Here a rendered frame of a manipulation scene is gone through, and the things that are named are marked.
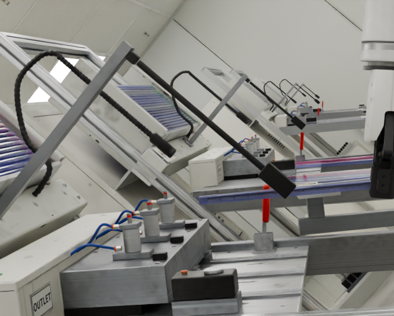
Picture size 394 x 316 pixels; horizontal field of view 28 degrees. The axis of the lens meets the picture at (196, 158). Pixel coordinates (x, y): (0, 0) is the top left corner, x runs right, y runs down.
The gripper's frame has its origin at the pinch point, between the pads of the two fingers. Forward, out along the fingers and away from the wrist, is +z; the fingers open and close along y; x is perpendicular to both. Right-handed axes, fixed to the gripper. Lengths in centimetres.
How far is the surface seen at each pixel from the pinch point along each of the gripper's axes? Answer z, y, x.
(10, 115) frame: -4, -20, -62
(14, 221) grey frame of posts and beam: 9, 5, -50
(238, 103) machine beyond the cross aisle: 4, -461, -75
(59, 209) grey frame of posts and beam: 10, -11, -49
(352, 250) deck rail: 13.6, -18.9, -2.5
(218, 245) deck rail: 14.8, -18.9, -24.3
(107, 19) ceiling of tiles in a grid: -59, -566, -208
